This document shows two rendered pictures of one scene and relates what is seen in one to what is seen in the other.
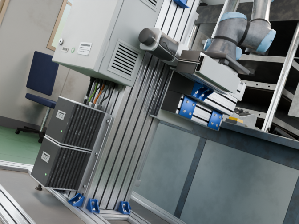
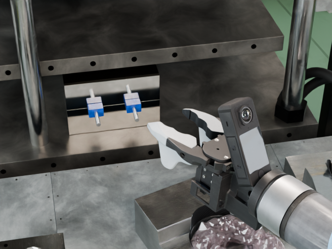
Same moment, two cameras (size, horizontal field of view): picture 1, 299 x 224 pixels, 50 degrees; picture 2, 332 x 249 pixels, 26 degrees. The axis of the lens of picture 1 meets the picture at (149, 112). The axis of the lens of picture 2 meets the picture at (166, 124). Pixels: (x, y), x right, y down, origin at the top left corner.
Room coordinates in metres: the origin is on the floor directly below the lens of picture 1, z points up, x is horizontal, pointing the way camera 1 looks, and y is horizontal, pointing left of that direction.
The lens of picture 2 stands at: (2.04, 0.80, 2.09)
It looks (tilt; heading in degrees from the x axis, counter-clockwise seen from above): 37 degrees down; 298
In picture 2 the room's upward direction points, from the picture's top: straight up
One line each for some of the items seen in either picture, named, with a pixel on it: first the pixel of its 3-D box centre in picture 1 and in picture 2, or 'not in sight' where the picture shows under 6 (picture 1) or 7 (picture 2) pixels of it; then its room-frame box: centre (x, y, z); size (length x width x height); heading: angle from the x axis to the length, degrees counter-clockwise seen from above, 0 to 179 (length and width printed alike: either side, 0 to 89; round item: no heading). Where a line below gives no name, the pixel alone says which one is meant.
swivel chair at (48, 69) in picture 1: (50, 99); not in sight; (4.01, 1.21, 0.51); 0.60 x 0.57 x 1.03; 133
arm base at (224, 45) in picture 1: (222, 50); not in sight; (1.51, -0.23, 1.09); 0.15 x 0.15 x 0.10
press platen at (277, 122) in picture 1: (237, 115); (79, 1); (3.25, -0.86, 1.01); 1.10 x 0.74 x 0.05; 40
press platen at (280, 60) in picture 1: (254, 69); not in sight; (3.26, -0.87, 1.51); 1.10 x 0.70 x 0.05; 40
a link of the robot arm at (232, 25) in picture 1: (231, 28); not in sight; (1.51, -0.24, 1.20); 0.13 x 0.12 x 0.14; 90
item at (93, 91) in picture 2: not in sight; (102, 60); (3.13, -0.79, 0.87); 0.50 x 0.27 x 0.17; 130
